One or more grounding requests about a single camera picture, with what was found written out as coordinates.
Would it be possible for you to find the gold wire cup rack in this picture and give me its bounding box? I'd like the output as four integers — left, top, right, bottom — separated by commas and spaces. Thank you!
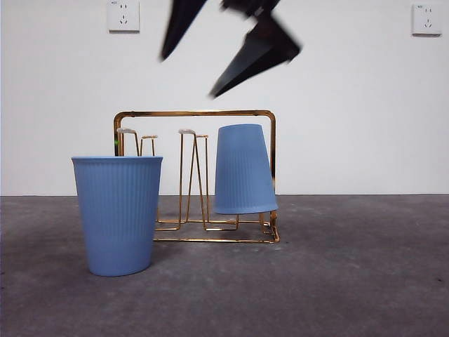
112, 110, 281, 244

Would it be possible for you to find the blue ribbed plastic cup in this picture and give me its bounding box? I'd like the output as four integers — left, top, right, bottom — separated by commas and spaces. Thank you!
212, 123, 279, 215
71, 156, 164, 277

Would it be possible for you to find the white wall socket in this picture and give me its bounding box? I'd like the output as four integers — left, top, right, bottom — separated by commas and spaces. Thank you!
411, 3, 443, 37
107, 0, 140, 34

